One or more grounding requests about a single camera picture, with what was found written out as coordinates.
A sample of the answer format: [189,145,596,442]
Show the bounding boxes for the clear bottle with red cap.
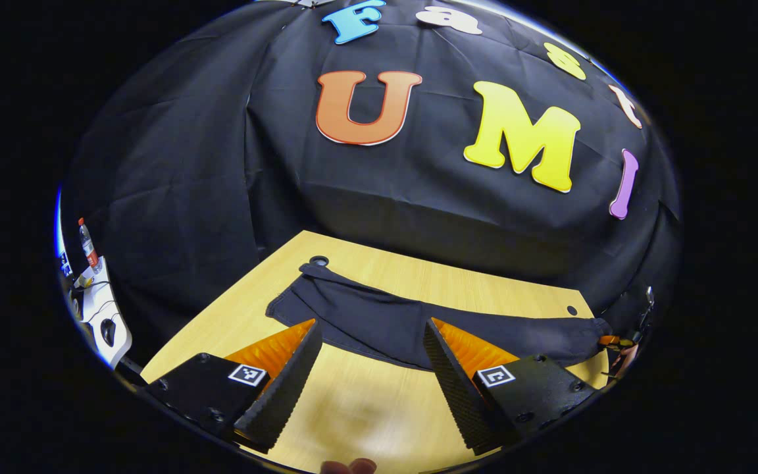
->
[78,217,101,272]

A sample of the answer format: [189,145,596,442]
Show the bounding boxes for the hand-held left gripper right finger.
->
[422,317,597,457]

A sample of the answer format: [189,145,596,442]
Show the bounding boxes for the black backdrop cloth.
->
[60,0,682,350]

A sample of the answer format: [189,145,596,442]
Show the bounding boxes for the white side table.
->
[80,257,134,369]

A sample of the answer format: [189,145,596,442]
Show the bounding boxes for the dark blue jeans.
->
[266,262,613,371]

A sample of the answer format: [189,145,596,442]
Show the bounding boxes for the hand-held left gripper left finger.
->
[145,319,324,456]

